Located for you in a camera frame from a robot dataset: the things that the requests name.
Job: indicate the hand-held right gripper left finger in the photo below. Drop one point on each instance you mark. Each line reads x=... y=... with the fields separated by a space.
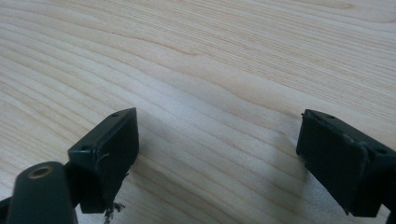
x=109 y=155

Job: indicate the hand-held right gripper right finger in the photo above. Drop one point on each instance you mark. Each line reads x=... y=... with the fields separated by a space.
x=342 y=161

